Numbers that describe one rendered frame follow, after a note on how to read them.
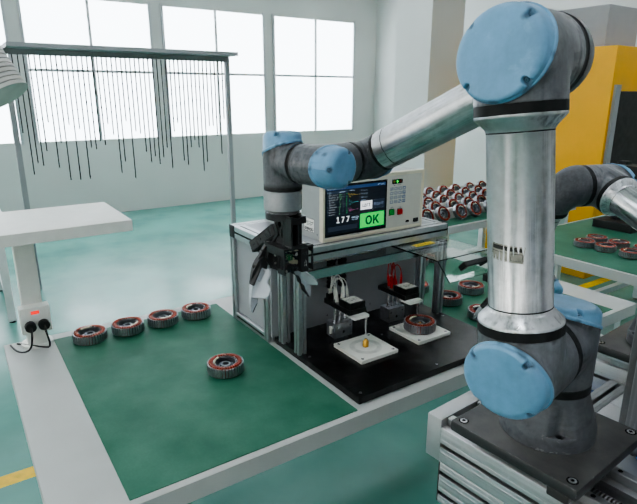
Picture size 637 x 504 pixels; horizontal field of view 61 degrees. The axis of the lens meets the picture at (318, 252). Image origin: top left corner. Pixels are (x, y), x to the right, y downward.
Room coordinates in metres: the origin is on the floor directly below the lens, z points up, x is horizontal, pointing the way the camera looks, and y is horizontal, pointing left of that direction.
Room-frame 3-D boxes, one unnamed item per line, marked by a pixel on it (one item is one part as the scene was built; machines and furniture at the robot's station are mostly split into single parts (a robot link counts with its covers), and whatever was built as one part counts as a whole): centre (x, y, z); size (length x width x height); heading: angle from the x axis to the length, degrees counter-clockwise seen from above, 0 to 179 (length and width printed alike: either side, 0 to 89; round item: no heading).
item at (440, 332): (1.75, -0.36, 0.78); 0.15 x 0.15 x 0.01; 34
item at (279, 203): (1.04, 0.07, 1.37); 0.08 x 0.08 x 0.05
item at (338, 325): (1.73, -0.08, 0.80); 0.08 x 0.05 x 0.06; 124
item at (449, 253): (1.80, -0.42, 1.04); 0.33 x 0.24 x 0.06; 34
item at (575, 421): (0.79, -0.38, 1.09); 0.15 x 0.15 x 0.10
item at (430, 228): (1.94, -0.08, 1.09); 0.68 x 0.44 x 0.05; 124
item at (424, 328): (1.75, -0.36, 0.80); 0.11 x 0.11 x 0.04
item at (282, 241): (1.04, 0.06, 1.29); 0.09 x 0.08 x 0.12; 38
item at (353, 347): (1.61, -0.16, 0.78); 0.15 x 0.15 x 0.01; 34
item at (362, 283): (1.89, -0.11, 0.92); 0.66 x 0.01 x 0.30; 124
